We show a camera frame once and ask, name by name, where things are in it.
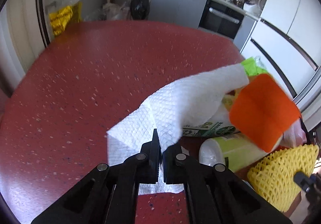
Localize yellow packaged goods stack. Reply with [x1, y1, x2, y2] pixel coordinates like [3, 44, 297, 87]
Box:
[49, 2, 82, 37]

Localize black plastic bag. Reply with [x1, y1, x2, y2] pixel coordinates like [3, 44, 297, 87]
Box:
[129, 0, 150, 20]

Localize grey kitchen counter cabinets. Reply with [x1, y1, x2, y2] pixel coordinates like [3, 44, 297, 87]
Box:
[148, 0, 258, 49]

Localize green white milk carton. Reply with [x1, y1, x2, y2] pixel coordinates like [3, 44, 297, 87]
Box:
[182, 121, 239, 138]

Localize white refrigerator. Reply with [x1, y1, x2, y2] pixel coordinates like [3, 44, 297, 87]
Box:
[241, 0, 320, 111]

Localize black built-in oven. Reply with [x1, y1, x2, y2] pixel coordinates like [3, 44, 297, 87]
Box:
[199, 0, 244, 39]

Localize white paper towel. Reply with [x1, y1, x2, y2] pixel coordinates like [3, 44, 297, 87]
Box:
[106, 63, 250, 196]

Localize yellow foam fruit net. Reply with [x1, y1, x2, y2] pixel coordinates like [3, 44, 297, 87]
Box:
[247, 145, 319, 212]

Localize orange yellow carton box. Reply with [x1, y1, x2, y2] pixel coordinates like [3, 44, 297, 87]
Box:
[229, 74, 300, 153]

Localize green plastic bottle white cap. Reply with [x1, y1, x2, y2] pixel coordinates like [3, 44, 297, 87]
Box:
[199, 133, 267, 172]

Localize green plastic wrapper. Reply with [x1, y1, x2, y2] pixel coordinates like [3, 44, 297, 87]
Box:
[241, 57, 268, 77]

